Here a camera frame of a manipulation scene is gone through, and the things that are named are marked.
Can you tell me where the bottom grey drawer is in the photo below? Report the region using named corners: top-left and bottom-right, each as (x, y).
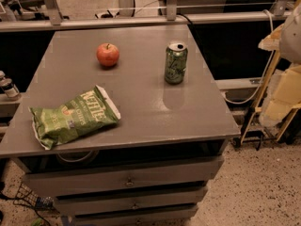
top-left (72, 203), bottom-right (198, 226)

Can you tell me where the green drink can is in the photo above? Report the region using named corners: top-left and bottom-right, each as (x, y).
top-left (165, 40), bottom-right (188, 85)

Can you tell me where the grey drawer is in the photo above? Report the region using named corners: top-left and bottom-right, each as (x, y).
top-left (23, 155), bottom-right (224, 197)
top-left (55, 186), bottom-right (208, 216)
top-left (72, 203), bottom-right (198, 226)

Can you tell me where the middle grey drawer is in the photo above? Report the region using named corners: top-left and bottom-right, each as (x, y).
top-left (55, 186), bottom-right (208, 216)

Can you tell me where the top grey drawer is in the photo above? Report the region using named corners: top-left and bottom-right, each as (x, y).
top-left (23, 155), bottom-right (224, 197)

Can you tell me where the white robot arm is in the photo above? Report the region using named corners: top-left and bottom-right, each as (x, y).
top-left (279, 4), bottom-right (301, 64)

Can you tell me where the small bottle at left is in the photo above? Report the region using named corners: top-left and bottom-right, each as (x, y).
top-left (0, 71), bottom-right (21, 100)

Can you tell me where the red apple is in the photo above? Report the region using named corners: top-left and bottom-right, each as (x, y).
top-left (96, 43), bottom-right (119, 67)

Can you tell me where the white cable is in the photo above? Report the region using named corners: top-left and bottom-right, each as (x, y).
top-left (223, 8), bottom-right (277, 105)

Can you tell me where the grey drawer cabinet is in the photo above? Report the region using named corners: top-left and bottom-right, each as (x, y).
top-left (0, 24), bottom-right (242, 226)

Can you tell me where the metal rail frame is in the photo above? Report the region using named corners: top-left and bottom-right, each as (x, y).
top-left (1, 0), bottom-right (296, 32)

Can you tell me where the green kettle chips bag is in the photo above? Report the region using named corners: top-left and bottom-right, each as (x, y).
top-left (29, 85), bottom-right (121, 150)

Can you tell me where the black wire basket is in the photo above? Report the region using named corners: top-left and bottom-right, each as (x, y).
top-left (13, 184), bottom-right (54, 211)

